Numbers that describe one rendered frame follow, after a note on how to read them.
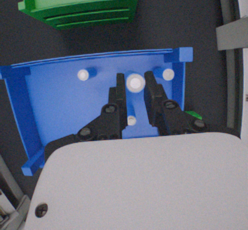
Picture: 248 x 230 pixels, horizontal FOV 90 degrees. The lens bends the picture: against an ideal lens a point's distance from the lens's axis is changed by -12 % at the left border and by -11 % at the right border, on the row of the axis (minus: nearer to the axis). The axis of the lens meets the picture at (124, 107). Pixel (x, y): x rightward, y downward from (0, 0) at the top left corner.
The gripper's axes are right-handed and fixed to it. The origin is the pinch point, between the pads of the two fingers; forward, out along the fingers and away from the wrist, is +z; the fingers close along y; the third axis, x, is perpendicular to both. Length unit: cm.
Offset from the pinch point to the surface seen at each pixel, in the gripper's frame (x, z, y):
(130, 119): -8.5, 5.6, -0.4
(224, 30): -5, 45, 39
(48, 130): -14.8, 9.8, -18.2
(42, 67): -2.8, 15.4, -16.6
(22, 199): -81, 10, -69
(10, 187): -70, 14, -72
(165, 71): -2.2, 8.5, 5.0
